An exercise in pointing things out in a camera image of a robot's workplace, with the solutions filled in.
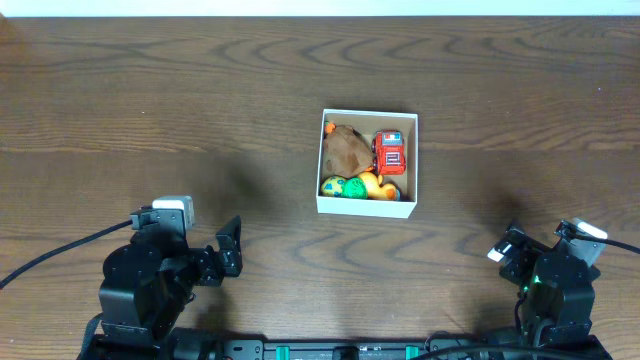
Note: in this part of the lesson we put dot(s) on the orange rubber duck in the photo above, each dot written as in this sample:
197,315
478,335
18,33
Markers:
376,189

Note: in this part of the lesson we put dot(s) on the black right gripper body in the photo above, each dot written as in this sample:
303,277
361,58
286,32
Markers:
519,269

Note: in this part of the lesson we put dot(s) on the green ball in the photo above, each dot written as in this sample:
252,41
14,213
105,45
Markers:
354,188

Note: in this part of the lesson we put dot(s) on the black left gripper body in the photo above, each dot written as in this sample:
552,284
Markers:
220,257

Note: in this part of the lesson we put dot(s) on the red toy truck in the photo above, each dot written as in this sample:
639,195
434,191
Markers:
388,148

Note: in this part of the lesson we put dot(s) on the brown plush bear with orange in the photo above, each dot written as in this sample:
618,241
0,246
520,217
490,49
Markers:
344,152

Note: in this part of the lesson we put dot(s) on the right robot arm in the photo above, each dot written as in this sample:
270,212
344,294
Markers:
556,291

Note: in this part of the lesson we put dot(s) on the white cardboard box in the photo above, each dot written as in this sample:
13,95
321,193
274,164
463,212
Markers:
366,124

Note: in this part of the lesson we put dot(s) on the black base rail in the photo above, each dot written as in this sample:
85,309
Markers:
350,350

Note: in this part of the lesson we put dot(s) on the yellow ball with blue letters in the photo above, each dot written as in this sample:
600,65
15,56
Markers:
333,186

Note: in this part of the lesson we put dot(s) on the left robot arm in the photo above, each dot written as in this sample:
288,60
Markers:
147,285

